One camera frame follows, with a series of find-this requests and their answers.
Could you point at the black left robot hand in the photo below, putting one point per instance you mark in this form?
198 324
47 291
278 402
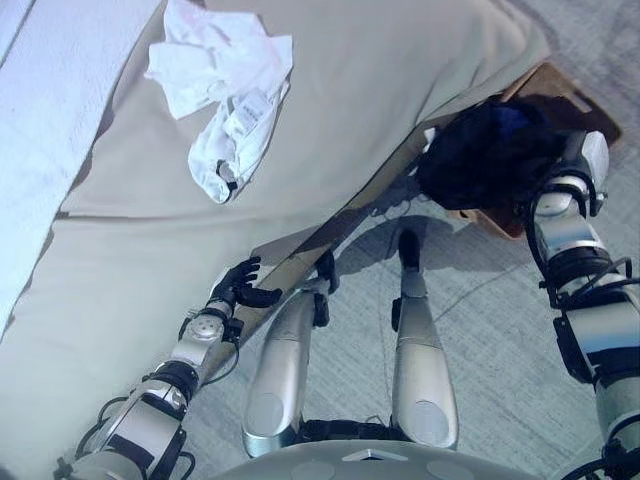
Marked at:
240 285

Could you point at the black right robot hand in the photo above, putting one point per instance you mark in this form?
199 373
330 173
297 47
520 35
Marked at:
595 155

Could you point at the navy blue garment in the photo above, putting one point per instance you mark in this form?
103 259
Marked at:
507 117

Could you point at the black trousers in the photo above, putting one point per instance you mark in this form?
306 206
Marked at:
475 165

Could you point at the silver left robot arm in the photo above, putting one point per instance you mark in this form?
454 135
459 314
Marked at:
165 415

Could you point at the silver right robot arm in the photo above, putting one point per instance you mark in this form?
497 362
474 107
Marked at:
580 310

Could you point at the brown wicker basket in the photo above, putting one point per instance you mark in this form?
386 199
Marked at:
575 105

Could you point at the bed with beige cover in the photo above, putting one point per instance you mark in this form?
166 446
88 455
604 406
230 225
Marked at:
350 100

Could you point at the silver left robot leg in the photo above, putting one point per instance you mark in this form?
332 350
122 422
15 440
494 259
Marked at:
280 370

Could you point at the silver robot leg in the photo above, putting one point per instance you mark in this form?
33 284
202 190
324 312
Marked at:
280 370
422 370

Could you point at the grey area rug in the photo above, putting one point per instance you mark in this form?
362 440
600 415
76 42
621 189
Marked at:
500 300

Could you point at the silver right robot leg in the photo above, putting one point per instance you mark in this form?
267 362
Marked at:
422 370

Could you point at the white shirt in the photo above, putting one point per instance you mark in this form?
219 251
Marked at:
220 75

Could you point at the grey robot torso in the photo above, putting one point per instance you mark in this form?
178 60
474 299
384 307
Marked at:
375 462

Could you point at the white duvet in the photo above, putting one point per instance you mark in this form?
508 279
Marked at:
40 125

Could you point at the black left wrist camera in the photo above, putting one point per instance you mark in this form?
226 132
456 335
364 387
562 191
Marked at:
232 331

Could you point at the beige bed frame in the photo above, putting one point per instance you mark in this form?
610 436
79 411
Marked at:
325 245

